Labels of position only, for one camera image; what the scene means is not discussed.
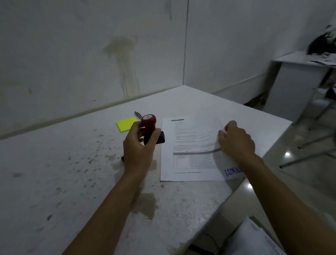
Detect person's left forearm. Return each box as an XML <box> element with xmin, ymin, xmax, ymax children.
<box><xmin>62</xmin><ymin>168</ymin><xmax>147</xmax><ymax>255</ymax></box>

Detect white desk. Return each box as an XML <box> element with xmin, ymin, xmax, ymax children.
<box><xmin>263</xmin><ymin>51</ymin><xmax>336</xmax><ymax>124</ymax></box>

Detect black bag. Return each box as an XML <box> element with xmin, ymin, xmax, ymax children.
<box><xmin>307</xmin><ymin>32</ymin><xmax>336</xmax><ymax>56</ymax></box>

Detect white printed form sheet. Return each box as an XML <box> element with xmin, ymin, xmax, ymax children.
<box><xmin>160</xmin><ymin>116</ymin><xmax>227</xmax><ymax>182</ymax></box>

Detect stack of white papers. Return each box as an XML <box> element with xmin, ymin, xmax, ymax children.
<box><xmin>225</xmin><ymin>215</ymin><xmax>287</xmax><ymax>255</ymax></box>

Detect person's right forearm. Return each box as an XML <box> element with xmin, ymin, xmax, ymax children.
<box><xmin>240</xmin><ymin>153</ymin><xmax>336</xmax><ymax>255</ymax></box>

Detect red and black rubber stamp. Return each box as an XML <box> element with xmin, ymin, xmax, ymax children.
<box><xmin>139</xmin><ymin>114</ymin><xmax>166</xmax><ymax>146</ymax></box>

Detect yellow sticky note pad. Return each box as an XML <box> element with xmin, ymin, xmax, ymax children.
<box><xmin>116</xmin><ymin>117</ymin><xmax>139</xmax><ymax>133</ymax></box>

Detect person's right hand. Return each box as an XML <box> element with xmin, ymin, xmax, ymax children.
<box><xmin>217</xmin><ymin>120</ymin><xmax>256</xmax><ymax>161</ymax></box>

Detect white paper sheet blue stamp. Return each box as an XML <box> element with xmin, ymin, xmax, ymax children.
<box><xmin>194</xmin><ymin>107</ymin><xmax>245</xmax><ymax>182</ymax></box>

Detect papers on desk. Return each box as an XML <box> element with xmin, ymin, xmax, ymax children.
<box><xmin>309</xmin><ymin>58</ymin><xmax>336</xmax><ymax>67</ymax></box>

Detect person's left hand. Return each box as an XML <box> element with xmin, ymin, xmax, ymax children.
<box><xmin>123</xmin><ymin>121</ymin><xmax>162</xmax><ymax>174</ymax></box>

